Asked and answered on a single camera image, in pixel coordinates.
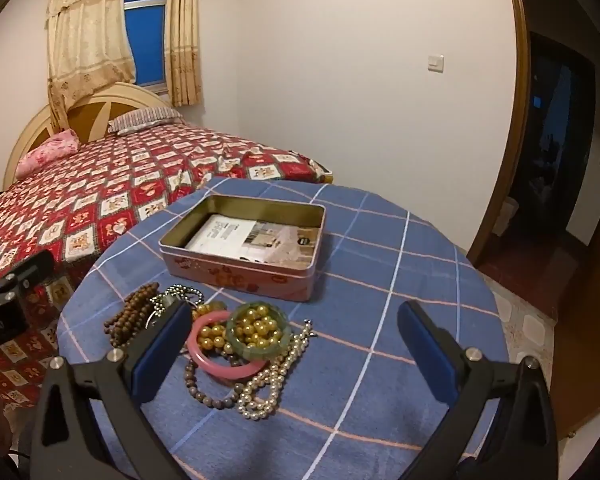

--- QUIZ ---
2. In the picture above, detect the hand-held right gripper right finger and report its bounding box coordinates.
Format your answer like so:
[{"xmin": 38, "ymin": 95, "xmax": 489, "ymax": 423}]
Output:
[{"xmin": 397, "ymin": 301, "xmax": 561, "ymax": 480}]

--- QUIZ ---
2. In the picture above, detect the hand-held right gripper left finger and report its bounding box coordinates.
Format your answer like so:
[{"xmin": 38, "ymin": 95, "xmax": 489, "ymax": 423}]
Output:
[{"xmin": 30, "ymin": 302, "xmax": 193, "ymax": 480}]

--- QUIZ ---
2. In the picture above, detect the brown wooden bead bracelet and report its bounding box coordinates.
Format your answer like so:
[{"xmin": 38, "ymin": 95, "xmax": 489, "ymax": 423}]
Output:
[{"xmin": 103, "ymin": 282, "xmax": 161, "ymax": 348}]

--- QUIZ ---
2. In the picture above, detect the pink bangle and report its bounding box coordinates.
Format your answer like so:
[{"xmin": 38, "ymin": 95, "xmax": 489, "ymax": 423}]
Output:
[{"xmin": 186, "ymin": 310, "xmax": 268, "ymax": 378}]

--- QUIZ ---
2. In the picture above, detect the silver ball chain necklace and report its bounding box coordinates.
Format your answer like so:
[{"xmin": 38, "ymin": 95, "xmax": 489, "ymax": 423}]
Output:
[{"xmin": 149, "ymin": 285, "xmax": 203, "ymax": 322}]

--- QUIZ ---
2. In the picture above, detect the green jade bangle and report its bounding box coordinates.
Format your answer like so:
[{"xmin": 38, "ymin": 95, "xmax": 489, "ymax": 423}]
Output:
[{"xmin": 226, "ymin": 301, "xmax": 292, "ymax": 359}]

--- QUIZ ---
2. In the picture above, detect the gold pearl bead necklace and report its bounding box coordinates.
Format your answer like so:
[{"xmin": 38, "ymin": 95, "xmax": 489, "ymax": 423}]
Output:
[{"xmin": 192, "ymin": 302, "xmax": 291, "ymax": 356}]

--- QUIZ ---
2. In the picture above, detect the silver pearl necklace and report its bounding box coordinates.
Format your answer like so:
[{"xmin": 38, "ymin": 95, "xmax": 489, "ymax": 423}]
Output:
[{"xmin": 235, "ymin": 319, "xmax": 315, "ymax": 421}]

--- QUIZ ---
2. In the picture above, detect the pink floral tin box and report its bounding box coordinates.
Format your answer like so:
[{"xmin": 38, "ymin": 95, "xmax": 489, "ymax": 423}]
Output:
[{"xmin": 158, "ymin": 195, "xmax": 327, "ymax": 303}]

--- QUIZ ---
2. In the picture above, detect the blue plaid tablecloth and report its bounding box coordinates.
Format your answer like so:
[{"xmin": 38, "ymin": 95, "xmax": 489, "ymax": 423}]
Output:
[{"xmin": 57, "ymin": 176, "xmax": 511, "ymax": 480}]

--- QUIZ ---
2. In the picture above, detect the pink pillow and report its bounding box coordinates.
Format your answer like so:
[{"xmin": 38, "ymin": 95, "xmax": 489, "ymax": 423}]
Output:
[{"xmin": 15, "ymin": 129, "xmax": 80, "ymax": 178}]

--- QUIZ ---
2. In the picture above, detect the cream wooden headboard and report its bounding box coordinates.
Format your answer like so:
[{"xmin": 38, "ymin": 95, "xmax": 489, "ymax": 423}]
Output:
[{"xmin": 2, "ymin": 82, "xmax": 181, "ymax": 191}]

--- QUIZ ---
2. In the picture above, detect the red patchwork bedspread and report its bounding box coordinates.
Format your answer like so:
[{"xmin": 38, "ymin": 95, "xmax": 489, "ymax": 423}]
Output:
[{"xmin": 0, "ymin": 120, "xmax": 333, "ymax": 411}]

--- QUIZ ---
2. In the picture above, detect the printed paper booklet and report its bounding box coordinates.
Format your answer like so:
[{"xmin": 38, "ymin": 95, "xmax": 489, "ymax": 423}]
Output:
[{"xmin": 184, "ymin": 214, "xmax": 323, "ymax": 266}]

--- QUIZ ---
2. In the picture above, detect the white bin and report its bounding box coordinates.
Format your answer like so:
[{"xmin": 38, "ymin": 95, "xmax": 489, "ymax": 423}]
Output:
[{"xmin": 495, "ymin": 199, "xmax": 520, "ymax": 236}]

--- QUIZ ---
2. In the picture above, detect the brown wooden door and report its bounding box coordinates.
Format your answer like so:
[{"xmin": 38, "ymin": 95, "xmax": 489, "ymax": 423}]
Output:
[{"xmin": 550, "ymin": 260, "xmax": 600, "ymax": 436}]

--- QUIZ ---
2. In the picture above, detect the striped pillow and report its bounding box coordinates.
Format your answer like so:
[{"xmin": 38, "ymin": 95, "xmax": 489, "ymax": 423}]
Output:
[{"xmin": 107, "ymin": 106, "xmax": 185, "ymax": 135}]

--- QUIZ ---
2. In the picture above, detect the wide beige patterned curtain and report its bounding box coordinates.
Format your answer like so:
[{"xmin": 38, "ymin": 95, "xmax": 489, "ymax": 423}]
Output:
[{"xmin": 46, "ymin": 0, "xmax": 137, "ymax": 131}]

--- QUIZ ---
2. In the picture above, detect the window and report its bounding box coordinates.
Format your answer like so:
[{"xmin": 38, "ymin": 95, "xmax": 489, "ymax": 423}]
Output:
[{"xmin": 124, "ymin": 0, "xmax": 171, "ymax": 93}]

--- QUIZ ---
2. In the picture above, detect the narrow beige patterned curtain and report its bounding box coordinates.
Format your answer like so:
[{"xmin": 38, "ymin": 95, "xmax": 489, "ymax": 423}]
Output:
[{"xmin": 166, "ymin": 0, "xmax": 202, "ymax": 107}]

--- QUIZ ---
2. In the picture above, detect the grey bead bracelet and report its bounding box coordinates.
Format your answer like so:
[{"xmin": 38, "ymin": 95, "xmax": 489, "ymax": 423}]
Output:
[{"xmin": 182, "ymin": 355, "xmax": 243, "ymax": 409}]

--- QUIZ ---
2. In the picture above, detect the brown wooden door frame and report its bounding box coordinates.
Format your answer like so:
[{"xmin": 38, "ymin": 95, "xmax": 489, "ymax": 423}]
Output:
[{"xmin": 467, "ymin": 0, "xmax": 536, "ymax": 266}]

